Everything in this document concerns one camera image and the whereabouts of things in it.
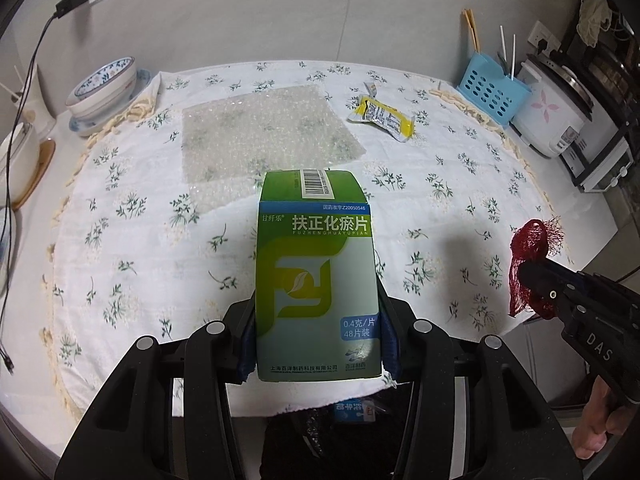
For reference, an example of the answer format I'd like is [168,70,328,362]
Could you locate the black charger plug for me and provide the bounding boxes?
[54,0,90,20]

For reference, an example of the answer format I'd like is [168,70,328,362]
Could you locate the white floral tablecloth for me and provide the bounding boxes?
[40,60,618,418]

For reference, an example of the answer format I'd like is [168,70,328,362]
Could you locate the blue perforated plastic basket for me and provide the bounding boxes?
[459,52,532,128]

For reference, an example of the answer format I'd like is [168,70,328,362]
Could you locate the person's right hand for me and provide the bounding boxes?
[571,374,640,462]

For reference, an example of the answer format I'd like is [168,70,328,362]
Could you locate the wooden chopstick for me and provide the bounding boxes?
[466,8,482,56]
[461,8,477,56]

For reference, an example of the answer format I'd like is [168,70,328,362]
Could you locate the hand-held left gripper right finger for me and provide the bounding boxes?
[377,285,583,480]

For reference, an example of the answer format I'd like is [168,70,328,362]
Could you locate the red mesh net bag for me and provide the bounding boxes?
[507,217,567,321]

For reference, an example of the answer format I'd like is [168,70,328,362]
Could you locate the blue white packet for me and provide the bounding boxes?
[332,400,376,423]

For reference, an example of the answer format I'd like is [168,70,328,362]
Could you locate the white toaster oven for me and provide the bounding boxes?
[560,40,640,193]

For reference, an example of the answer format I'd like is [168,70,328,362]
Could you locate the white container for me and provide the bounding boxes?
[0,65,57,136]

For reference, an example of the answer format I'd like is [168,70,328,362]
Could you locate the green medicine box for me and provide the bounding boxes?
[255,169,383,381]

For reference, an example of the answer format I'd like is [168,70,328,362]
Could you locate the yellow snack packet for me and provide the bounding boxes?
[347,95,416,143]

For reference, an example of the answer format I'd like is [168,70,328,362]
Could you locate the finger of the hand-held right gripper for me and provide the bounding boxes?
[517,257,578,318]

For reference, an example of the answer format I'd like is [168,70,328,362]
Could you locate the clear bubble wrap sheet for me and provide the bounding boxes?
[181,85,368,211]

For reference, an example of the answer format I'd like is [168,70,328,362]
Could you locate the black charger cable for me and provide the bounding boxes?
[0,14,57,376]

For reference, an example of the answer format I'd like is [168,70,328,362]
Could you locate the white rice cooker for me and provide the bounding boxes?
[510,52,596,160]

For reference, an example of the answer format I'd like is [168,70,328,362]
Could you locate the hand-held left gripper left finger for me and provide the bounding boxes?
[54,297,261,480]

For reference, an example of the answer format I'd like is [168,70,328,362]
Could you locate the blue patterned white bowl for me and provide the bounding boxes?
[65,56,137,122]

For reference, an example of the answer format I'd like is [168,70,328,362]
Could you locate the white pot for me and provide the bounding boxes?
[0,122,41,206]

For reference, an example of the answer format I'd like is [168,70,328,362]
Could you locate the black trash bin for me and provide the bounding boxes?
[260,389,417,480]

